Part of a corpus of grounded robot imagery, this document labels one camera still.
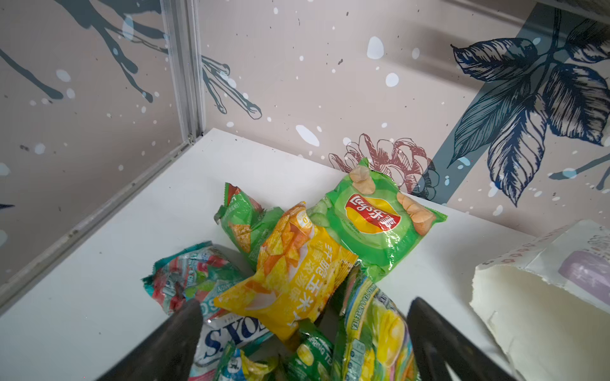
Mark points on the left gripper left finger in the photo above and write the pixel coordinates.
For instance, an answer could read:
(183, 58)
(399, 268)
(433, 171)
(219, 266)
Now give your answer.
(167, 353)

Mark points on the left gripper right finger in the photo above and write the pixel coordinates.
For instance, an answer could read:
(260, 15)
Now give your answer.
(440, 348)

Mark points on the green fruit candy packet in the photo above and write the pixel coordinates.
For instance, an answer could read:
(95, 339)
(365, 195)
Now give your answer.
(372, 342)

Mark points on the teal red candy packet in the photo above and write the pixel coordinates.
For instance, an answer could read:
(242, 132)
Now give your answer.
(202, 273)

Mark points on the white printed paper bag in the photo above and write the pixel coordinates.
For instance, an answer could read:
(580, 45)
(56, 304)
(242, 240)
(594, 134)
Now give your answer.
(546, 304)

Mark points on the green Lays chips packet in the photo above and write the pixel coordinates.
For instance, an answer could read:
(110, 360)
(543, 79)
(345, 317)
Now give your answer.
(369, 215)

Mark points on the green corn snack packet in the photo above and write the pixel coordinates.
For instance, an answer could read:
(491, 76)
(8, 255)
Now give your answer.
(246, 222)

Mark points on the yellow snack packet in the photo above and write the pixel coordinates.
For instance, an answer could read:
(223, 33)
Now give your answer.
(299, 267)

